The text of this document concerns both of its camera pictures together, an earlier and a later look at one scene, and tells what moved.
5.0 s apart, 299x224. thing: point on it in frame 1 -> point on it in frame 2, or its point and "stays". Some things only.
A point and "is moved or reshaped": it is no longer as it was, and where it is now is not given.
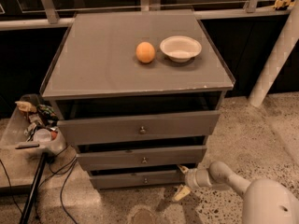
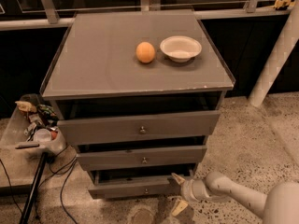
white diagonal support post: [277, 57] stays
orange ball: [145, 52] stays
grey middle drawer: [142, 158] stays
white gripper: [192, 178] -> [186, 190]
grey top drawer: [138, 128] stays
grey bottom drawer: [133, 179] is moved or reshaped
